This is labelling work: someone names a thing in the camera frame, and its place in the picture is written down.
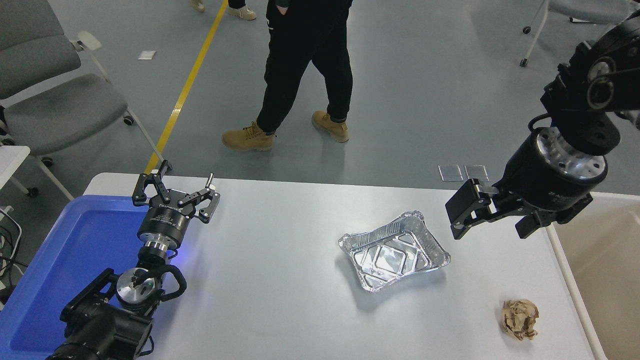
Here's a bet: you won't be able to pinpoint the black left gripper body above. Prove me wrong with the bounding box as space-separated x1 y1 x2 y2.
137 198 194 248

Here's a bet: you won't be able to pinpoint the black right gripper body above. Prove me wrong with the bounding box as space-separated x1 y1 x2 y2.
494 130 607 215

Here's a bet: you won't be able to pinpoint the silver foil tray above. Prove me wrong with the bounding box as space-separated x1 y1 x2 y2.
338 210 451 293

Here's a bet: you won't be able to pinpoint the clear square floor plate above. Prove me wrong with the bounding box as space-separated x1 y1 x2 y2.
464 164 490 182
438 164 464 182

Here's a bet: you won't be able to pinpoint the crumpled tan paper ball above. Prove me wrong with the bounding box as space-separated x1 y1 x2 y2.
501 299 540 342

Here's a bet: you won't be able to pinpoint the large pale bin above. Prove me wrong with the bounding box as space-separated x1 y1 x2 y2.
544 191 640 360

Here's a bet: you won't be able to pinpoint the blue plastic tray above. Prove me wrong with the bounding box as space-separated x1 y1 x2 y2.
0 195 173 360

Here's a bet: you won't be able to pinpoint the grey office chair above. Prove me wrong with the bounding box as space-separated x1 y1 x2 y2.
0 0 174 201

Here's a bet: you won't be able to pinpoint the white side table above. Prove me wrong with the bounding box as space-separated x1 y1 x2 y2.
0 145 32 192

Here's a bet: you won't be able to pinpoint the person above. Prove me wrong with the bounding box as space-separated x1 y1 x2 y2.
221 0 354 152
189 0 257 21

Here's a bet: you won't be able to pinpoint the grey chair with white legs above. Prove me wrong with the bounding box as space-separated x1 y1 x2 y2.
519 0 640 68

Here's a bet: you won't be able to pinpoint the black cables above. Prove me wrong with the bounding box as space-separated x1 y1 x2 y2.
0 205 25 301

